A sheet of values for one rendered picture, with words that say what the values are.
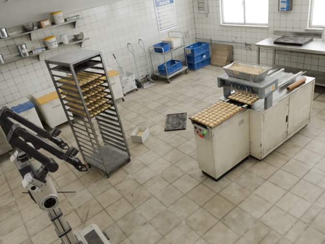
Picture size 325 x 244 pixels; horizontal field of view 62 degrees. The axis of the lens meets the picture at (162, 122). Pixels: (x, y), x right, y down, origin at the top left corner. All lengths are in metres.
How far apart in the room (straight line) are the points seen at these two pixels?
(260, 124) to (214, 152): 0.72
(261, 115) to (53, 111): 4.08
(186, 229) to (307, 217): 1.32
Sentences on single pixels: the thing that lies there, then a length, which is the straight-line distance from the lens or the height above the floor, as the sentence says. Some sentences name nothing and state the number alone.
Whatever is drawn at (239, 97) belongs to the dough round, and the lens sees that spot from 3.83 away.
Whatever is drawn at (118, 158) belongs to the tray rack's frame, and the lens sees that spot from 4.35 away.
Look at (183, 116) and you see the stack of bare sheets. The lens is 5.36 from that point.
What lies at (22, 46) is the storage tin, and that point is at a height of 1.75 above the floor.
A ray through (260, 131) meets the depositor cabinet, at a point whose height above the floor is 0.56.
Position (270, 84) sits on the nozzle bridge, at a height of 1.16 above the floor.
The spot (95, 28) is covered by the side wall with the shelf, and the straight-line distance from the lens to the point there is 6.76.
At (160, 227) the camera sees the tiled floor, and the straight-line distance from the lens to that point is 3.40.
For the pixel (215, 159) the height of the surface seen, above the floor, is 0.40.
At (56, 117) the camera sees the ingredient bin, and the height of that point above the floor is 0.31.
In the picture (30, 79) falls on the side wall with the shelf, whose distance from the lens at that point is 6.41.
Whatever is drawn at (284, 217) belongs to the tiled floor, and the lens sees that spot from 3.47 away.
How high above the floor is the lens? 2.60
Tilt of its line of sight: 29 degrees down
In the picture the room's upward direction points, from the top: 11 degrees counter-clockwise
